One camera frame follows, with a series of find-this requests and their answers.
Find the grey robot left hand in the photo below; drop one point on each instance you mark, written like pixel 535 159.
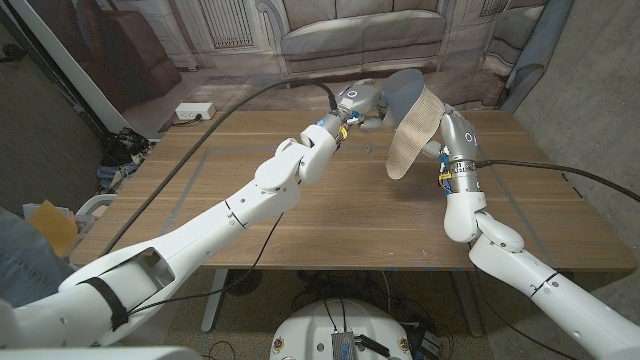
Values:
pixel 357 100

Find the white table leg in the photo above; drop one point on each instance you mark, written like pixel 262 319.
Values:
pixel 215 300

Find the blue-grey rolled backdrop edge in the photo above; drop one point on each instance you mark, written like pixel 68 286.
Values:
pixel 537 50

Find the white power strip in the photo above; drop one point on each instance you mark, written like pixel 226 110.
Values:
pixel 194 110

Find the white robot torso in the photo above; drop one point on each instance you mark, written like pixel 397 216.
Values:
pixel 310 330

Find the white plastic bin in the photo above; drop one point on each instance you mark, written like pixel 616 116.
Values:
pixel 95 202

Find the yellow paper envelope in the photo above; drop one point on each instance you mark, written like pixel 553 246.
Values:
pixel 50 225

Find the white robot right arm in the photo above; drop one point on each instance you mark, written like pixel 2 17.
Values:
pixel 500 260

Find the beige elastic arm wrap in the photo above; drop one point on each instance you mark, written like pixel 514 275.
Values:
pixel 412 140

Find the white slanted board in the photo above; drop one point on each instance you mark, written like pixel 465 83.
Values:
pixel 70 65

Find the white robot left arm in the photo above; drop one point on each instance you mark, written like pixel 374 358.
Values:
pixel 200 235

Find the grey table leg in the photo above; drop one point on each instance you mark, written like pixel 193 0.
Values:
pixel 472 315

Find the grey finned electronics module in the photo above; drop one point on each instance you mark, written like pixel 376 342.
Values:
pixel 343 346

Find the printed sofa room backdrop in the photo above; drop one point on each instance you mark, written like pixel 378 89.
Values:
pixel 150 50

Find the translucent blue plastic cup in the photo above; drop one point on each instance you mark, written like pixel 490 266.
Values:
pixel 400 97

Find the person in blue jeans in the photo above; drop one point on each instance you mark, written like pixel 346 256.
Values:
pixel 25 265

